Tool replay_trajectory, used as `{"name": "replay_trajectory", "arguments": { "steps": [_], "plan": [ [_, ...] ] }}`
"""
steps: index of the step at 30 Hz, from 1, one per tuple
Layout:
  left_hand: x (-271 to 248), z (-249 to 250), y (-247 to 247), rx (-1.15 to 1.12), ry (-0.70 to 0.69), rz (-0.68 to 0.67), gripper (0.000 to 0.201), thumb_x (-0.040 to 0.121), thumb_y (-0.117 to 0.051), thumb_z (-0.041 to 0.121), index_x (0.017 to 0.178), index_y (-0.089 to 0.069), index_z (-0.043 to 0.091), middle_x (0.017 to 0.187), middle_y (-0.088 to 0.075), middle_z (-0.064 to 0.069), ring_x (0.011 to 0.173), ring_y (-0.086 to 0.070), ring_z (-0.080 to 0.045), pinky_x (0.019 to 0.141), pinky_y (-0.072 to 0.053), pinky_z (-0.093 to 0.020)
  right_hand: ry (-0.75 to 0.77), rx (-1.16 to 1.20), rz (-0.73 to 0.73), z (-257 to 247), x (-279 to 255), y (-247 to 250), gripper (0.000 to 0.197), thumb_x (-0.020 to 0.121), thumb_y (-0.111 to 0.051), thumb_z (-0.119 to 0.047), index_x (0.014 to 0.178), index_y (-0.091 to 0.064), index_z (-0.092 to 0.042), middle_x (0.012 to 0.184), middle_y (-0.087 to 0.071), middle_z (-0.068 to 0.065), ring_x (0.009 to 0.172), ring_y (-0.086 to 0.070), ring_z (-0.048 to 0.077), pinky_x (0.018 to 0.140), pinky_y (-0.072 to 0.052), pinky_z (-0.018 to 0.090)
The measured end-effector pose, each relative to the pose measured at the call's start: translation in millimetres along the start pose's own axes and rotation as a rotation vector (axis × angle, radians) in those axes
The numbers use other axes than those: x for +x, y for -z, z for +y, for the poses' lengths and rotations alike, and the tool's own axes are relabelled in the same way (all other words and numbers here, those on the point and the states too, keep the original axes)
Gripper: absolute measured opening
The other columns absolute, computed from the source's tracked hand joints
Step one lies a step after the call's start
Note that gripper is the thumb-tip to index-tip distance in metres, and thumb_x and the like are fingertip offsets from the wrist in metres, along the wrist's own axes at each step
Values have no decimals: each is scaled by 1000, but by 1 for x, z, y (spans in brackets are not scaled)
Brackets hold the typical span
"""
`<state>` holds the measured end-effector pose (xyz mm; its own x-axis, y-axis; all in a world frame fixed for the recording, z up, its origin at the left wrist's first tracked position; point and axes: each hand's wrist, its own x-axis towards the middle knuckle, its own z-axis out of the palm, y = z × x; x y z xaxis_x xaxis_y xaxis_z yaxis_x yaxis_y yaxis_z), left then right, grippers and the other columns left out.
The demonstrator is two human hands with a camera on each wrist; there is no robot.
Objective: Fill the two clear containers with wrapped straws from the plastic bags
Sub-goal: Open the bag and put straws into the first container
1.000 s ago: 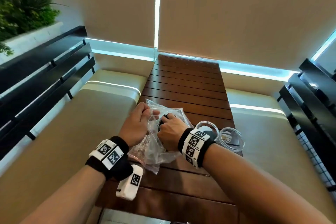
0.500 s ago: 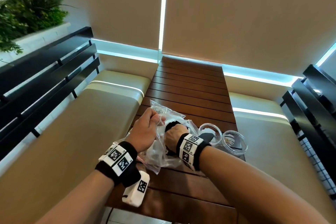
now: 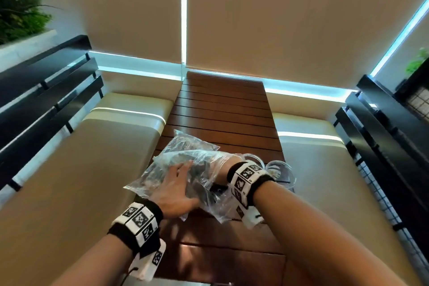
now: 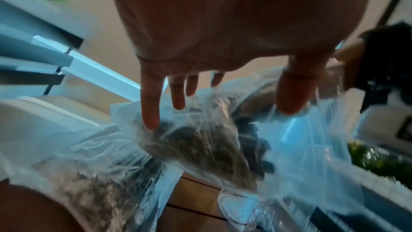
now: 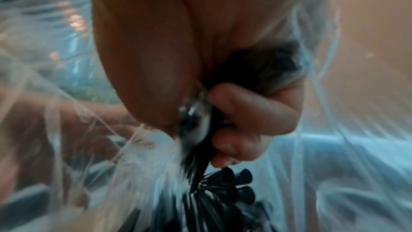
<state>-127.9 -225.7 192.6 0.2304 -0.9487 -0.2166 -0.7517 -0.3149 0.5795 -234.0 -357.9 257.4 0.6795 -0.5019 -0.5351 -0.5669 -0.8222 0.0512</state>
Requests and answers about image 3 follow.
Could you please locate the person's left hand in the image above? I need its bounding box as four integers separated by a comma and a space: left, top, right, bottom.
148, 161, 202, 219

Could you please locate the person's right hand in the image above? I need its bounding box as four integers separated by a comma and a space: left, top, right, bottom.
198, 152, 242, 186

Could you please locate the clear plastic bag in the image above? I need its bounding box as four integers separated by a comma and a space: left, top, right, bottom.
123, 129, 257, 224

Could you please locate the person's left forearm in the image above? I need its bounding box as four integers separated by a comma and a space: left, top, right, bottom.
50, 233, 138, 286

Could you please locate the person's right forearm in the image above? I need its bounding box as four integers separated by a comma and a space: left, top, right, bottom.
251, 181, 408, 286

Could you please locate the black item inside bag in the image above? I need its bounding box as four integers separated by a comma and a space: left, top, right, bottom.
174, 158, 218, 204

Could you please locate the black white marker wristband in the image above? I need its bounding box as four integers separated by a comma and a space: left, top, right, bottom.
227, 160, 276, 230
107, 199, 167, 282

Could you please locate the clear plastic cup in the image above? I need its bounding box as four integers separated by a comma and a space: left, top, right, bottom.
242, 153, 269, 170
266, 160, 297, 193

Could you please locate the beige cushioned bench seat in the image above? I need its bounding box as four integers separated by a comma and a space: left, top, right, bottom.
0, 92, 174, 286
272, 112, 423, 286

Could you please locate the black slatted bench backrest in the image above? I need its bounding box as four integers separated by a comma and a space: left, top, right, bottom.
0, 35, 105, 192
334, 75, 429, 263

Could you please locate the beige roller blind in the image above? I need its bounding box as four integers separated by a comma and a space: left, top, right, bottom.
7, 0, 183, 64
186, 0, 429, 90

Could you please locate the white planter box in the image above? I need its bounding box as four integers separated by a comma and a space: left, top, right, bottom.
0, 29, 58, 73

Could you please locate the green fern plant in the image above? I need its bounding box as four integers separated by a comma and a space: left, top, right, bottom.
0, 0, 62, 46

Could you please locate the small green leafy plant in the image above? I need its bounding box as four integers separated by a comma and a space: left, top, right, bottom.
405, 47, 429, 77

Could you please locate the white wire grid panel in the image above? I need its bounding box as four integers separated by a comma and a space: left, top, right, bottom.
355, 87, 429, 263

